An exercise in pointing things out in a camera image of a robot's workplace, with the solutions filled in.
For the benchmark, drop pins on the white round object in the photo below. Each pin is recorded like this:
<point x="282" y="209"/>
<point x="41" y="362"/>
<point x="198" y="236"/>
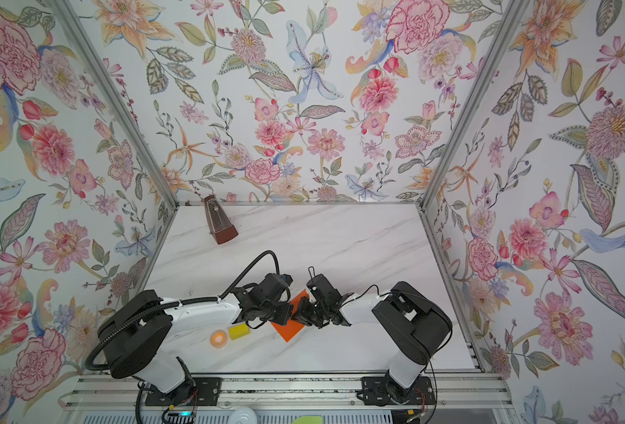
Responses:
<point x="243" y="415"/>

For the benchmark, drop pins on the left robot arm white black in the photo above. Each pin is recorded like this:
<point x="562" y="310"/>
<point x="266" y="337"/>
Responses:
<point x="130" y="343"/>

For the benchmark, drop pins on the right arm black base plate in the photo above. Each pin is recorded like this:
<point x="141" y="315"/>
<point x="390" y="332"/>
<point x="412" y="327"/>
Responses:
<point x="381" y="391"/>

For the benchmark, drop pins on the orange square paper sheet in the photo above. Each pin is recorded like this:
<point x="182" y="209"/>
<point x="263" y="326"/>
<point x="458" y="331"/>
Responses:
<point x="291" y="329"/>

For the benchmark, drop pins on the yellow rectangular block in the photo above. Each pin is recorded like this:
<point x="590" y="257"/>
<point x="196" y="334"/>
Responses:
<point x="238" y="331"/>

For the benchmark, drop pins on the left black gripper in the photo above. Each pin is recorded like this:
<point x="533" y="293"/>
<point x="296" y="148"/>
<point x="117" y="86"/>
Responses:
<point x="288" y="309"/>

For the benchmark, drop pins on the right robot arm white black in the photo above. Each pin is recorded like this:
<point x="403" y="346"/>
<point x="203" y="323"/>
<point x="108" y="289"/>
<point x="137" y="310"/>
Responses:
<point x="417" y="326"/>

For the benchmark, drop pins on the brown wooden metronome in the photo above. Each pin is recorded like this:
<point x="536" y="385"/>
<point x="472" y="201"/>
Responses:
<point x="219" y="224"/>

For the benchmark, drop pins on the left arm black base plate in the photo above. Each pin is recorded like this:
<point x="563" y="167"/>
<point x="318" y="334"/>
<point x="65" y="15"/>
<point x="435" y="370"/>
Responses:
<point x="203" y="391"/>

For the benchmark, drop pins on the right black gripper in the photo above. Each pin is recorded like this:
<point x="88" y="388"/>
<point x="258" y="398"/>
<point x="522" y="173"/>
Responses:
<point x="302" y="313"/>

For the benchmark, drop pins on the green object at edge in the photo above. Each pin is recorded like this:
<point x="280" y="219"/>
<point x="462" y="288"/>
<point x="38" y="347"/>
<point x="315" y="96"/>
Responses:
<point x="308" y="419"/>

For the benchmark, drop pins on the aluminium front rail frame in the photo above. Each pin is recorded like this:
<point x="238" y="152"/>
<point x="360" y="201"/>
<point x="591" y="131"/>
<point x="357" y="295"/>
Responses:
<point x="316" y="391"/>

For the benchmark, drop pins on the orange tape roll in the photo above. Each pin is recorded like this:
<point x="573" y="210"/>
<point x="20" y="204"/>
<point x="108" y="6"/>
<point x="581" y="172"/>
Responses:
<point x="219" y="339"/>

